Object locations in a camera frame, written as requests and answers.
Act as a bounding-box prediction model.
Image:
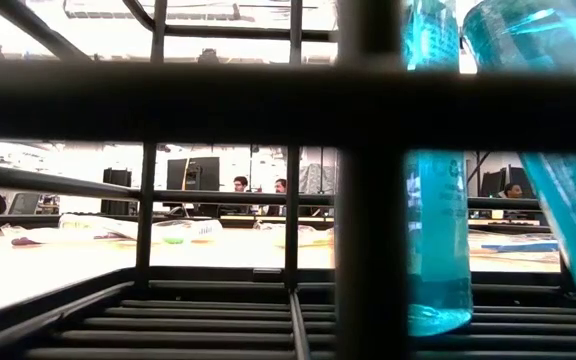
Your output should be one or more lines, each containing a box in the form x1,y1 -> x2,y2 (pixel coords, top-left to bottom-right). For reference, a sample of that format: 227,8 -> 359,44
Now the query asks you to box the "mouthwash bottle with green label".
401,0 -> 474,337

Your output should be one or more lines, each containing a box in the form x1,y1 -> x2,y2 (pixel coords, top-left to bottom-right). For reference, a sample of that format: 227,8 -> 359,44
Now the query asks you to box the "gray draped cover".
300,162 -> 338,195

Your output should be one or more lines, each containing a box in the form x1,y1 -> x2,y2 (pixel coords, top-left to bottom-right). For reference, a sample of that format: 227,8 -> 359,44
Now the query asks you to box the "green toothbrush in clear wrap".
150,218 -> 194,246

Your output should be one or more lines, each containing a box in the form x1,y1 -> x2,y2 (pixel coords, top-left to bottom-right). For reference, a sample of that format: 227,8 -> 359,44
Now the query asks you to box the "black computer tower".
101,167 -> 133,216

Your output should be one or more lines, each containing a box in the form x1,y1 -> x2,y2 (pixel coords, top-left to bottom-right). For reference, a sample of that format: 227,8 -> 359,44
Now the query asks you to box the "blue toothbrush in clear wrap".
478,239 -> 561,255

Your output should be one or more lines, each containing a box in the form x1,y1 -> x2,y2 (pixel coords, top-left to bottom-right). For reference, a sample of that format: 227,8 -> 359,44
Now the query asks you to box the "black wire rack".
0,0 -> 576,360

